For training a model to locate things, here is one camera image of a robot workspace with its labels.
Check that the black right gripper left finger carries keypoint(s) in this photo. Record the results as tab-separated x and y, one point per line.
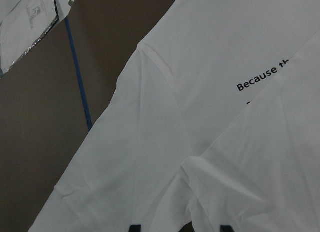
135	228

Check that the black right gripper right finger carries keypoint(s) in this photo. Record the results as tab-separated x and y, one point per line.
226	228

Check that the white long-sleeve printed T-shirt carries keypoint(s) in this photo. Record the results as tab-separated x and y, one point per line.
186	82

